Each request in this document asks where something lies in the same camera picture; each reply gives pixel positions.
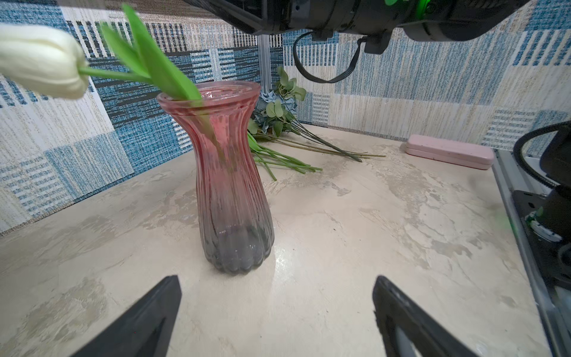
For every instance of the red glass vase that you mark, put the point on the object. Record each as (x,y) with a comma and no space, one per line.
(235,221)

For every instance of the blue hydrangea bunch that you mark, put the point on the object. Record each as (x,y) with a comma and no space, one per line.
(275,120)

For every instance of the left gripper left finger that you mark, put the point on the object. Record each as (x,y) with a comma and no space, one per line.
(145,329)

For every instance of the white tulip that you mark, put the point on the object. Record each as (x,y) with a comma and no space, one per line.
(51,62)

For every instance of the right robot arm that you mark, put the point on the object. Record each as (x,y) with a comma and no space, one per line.
(480,72)

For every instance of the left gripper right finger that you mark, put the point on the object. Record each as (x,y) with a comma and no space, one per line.
(407,329)

